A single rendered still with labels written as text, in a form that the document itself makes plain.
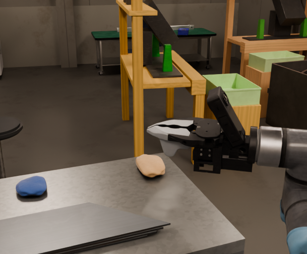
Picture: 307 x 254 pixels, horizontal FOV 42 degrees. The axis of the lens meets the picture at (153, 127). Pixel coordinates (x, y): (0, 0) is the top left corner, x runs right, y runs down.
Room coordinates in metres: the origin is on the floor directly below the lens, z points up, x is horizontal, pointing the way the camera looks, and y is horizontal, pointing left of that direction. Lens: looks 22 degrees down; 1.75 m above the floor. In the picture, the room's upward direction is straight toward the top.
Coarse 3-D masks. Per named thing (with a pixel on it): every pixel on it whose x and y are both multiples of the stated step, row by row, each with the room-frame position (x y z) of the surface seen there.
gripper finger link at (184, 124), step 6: (168, 120) 0.75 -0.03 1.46; (174, 120) 0.75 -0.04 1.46; (180, 120) 0.75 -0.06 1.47; (186, 120) 0.75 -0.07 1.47; (192, 120) 0.75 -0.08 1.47; (150, 126) 0.74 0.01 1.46; (162, 126) 0.74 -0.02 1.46; (168, 126) 0.74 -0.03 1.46; (174, 126) 0.74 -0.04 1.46; (180, 126) 0.73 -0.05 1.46; (186, 126) 0.73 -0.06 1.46; (192, 126) 0.74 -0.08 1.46
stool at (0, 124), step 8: (0, 120) 2.76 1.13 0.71; (8, 120) 2.76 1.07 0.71; (16, 120) 2.76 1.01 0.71; (0, 128) 2.61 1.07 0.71; (8, 128) 2.61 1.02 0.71; (16, 128) 2.64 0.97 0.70; (0, 136) 2.51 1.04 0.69; (8, 136) 2.55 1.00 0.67; (0, 144) 2.67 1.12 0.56; (0, 152) 2.66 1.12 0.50; (0, 160) 2.66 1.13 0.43; (0, 168) 2.65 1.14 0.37; (0, 176) 2.65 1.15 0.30
